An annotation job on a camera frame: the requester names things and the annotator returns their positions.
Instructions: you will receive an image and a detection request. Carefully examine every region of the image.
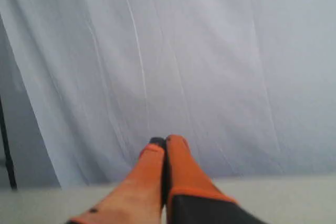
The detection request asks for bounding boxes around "black stand pole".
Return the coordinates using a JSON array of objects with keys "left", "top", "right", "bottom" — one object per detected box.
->
[{"left": 1, "top": 102, "right": 17, "bottom": 191}]

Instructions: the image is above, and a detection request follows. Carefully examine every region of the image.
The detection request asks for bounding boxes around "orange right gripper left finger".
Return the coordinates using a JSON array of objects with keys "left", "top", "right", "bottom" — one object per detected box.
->
[{"left": 68, "top": 137, "right": 165, "bottom": 223}]

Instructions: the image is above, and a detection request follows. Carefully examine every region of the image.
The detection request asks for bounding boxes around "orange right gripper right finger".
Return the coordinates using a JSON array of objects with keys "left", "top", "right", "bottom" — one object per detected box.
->
[{"left": 165, "top": 135, "right": 262, "bottom": 223}]

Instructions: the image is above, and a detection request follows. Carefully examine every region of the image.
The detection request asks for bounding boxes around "white backdrop cloth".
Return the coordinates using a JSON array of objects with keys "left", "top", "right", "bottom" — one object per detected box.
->
[{"left": 1, "top": 0, "right": 335, "bottom": 187}]

